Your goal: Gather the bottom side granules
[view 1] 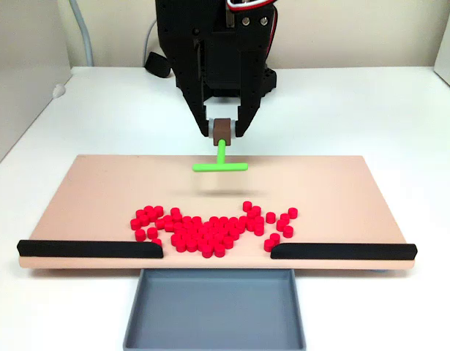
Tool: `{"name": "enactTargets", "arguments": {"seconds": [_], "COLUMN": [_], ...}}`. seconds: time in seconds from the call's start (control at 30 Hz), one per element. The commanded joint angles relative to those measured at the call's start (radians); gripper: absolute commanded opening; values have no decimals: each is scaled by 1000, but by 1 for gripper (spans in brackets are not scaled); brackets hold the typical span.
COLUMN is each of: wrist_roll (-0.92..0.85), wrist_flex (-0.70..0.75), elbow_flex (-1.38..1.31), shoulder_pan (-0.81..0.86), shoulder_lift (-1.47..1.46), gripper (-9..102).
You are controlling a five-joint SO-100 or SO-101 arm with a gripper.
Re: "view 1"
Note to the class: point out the black board rail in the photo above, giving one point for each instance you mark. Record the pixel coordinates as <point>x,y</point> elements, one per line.
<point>341,251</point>
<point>89,249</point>

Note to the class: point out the grey shallow tray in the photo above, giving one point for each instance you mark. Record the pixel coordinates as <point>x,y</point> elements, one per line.
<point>213,311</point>

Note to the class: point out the green T-shaped pusher tool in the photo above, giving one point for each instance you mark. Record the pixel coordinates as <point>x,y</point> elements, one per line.
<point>221,153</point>

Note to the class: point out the beige flat board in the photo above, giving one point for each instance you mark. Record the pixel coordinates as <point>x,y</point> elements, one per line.
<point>100,190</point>

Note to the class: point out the small white foot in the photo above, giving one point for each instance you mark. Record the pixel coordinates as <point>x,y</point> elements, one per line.
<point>58,90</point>

